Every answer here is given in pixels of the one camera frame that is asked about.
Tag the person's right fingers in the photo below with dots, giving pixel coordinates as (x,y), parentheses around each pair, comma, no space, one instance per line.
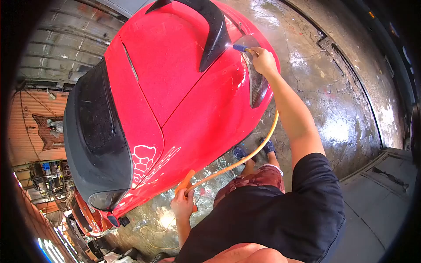
(255,54)

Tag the red car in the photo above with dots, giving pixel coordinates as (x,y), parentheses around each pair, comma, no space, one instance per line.
(184,98)

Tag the person's left hand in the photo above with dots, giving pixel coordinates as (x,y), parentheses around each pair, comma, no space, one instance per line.
(181,207)

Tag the person's right hand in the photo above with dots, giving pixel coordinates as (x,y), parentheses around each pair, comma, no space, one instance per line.
(263,62)

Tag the brown hanging net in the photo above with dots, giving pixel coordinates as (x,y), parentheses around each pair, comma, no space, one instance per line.
(47,138)

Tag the person's body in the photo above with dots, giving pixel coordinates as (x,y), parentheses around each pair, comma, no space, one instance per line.
(273,220)

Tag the cluttered workshop shelf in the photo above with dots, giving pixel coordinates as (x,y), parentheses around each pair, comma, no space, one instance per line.
(46,180)

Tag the orange vehicle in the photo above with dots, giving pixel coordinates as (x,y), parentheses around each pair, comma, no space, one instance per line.
(87,214)

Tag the person's left fingers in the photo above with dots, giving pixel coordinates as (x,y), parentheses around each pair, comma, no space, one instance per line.
(190,196)

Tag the person's legs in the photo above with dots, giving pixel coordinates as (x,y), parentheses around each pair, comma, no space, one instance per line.
(255,179)

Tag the blue spray nozzle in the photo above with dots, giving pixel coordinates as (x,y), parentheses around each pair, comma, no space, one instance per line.
(240,48)

